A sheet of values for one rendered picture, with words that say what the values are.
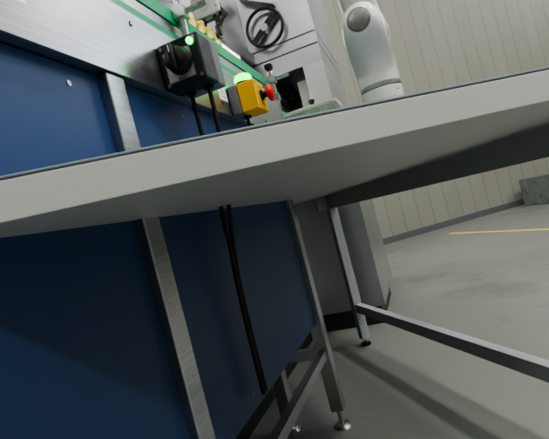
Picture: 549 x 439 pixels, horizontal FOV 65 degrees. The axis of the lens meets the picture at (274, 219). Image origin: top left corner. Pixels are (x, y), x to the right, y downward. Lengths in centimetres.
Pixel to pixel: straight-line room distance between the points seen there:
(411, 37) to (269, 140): 629
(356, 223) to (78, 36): 183
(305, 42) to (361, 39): 115
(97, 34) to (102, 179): 36
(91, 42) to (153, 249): 29
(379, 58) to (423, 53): 531
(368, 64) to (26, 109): 97
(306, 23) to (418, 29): 438
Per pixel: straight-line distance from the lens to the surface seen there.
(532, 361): 121
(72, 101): 62
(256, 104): 103
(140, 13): 87
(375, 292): 233
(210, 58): 80
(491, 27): 743
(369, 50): 132
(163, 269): 64
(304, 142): 39
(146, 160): 37
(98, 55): 67
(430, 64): 664
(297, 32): 246
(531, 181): 663
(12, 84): 56
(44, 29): 61
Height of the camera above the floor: 67
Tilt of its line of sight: level
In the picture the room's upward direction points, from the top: 14 degrees counter-clockwise
